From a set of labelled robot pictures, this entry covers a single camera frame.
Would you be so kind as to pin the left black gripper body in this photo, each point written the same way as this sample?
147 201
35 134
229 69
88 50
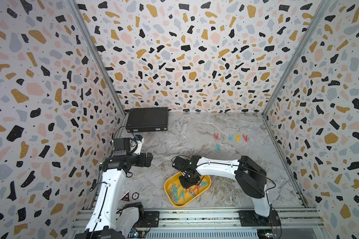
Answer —
138 160

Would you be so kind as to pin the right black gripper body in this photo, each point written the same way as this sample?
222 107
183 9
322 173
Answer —
186 182

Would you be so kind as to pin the yellow plastic storage box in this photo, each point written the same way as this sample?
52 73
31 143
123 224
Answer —
185 196

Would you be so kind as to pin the yellow clothespin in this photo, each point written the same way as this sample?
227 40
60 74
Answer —
237 137

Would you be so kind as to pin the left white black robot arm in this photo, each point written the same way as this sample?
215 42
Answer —
107 222

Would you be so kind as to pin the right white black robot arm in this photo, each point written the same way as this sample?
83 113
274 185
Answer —
251 177

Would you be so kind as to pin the round black sticker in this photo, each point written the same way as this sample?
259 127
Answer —
135 196

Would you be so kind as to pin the triangular warning sticker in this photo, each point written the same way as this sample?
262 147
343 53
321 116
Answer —
126 197

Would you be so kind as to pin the black flat case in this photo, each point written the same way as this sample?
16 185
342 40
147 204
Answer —
147 119

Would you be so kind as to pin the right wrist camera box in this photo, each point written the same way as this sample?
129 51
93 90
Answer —
184 164

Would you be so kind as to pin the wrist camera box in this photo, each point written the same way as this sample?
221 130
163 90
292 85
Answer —
137 144
184 164

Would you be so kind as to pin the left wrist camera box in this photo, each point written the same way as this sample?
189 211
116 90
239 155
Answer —
137 144

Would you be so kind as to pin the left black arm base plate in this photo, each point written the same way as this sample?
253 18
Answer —
146 219

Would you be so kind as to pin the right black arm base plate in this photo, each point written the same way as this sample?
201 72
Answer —
251 219

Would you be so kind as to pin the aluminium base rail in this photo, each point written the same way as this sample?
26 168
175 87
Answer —
230 223

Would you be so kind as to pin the left aluminium corner post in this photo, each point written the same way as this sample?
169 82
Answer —
73 7

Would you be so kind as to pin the aluminium corner post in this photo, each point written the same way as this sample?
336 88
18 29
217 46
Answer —
73 7
322 8

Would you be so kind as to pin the right aluminium corner post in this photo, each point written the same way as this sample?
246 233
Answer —
322 8

